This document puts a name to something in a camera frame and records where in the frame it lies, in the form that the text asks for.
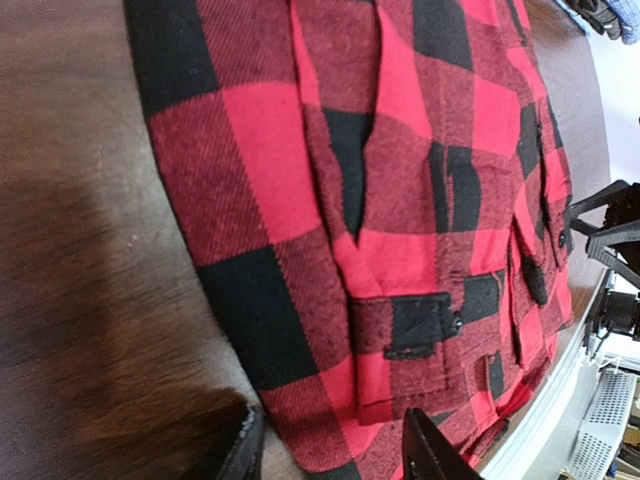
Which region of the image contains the aluminium front frame rail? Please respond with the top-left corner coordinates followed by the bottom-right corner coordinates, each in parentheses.
top-left (481, 272), bottom-right (608, 479)

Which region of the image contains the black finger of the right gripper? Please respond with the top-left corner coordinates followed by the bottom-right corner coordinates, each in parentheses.
top-left (567, 180), bottom-right (639, 288)

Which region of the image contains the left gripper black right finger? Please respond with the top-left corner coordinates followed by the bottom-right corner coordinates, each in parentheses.
top-left (402, 408), bottom-right (482, 480)

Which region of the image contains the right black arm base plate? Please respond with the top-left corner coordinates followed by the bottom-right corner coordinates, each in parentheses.
top-left (583, 276), bottom-right (639, 357)

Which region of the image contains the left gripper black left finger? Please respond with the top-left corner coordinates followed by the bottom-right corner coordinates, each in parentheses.
top-left (194, 406), bottom-right (265, 479)

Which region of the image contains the blue checked shirt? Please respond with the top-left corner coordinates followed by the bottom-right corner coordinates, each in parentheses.
top-left (607, 0), bottom-right (640, 45)

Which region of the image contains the red black plaid shirt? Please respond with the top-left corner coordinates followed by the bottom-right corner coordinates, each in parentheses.
top-left (125, 1), bottom-right (572, 479)

